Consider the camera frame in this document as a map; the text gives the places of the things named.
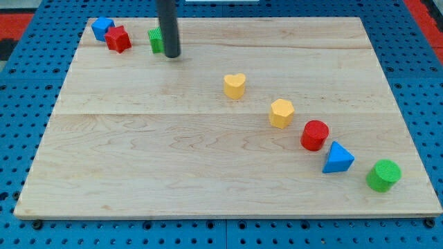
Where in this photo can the yellow heart block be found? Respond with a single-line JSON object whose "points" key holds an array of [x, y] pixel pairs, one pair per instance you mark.
{"points": [[234, 85]]}

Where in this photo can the green star block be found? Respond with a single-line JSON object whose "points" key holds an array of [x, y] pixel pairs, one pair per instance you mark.
{"points": [[156, 40]]}

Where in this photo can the red star block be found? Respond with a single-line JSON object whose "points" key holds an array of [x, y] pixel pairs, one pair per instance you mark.
{"points": [[117, 39]]}

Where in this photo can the light wooden board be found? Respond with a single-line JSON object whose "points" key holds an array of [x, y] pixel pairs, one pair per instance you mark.
{"points": [[138, 136]]}

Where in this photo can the yellow hexagon block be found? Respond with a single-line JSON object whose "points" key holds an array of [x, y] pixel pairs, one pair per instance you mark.
{"points": [[281, 113]]}

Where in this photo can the red cylinder block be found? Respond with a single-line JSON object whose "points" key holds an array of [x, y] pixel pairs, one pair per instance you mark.
{"points": [[314, 135]]}

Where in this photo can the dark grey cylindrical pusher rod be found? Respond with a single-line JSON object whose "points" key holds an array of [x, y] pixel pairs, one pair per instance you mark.
{"points": [[167, 14]]}

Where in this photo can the blue triangle block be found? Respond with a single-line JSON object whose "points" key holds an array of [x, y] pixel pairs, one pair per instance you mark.
{"points": [[339, 159]]}

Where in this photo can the blue cube block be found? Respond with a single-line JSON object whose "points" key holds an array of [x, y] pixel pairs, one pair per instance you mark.
{"points": [[100, 27]]}

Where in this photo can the green cylinder block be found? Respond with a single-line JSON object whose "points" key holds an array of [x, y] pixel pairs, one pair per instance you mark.
{"points": [[383, 175]]}

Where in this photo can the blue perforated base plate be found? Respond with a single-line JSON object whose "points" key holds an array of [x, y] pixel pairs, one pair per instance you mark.
{"points": [[34, 73]]}

